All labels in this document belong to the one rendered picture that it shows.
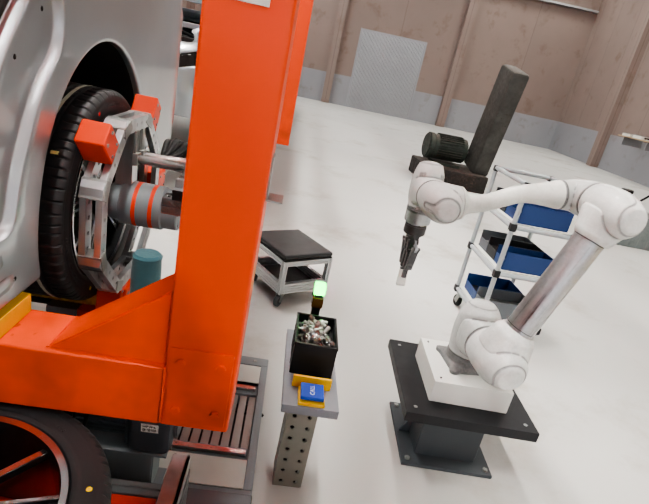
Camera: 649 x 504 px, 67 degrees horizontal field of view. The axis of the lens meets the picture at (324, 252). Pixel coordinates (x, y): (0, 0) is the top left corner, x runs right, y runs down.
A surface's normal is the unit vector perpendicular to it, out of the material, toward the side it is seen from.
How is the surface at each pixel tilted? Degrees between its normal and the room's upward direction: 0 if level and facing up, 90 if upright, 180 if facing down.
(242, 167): 90
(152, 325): 90
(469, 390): 90
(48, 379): 90
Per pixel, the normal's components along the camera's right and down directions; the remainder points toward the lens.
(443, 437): 0.00, 0.36
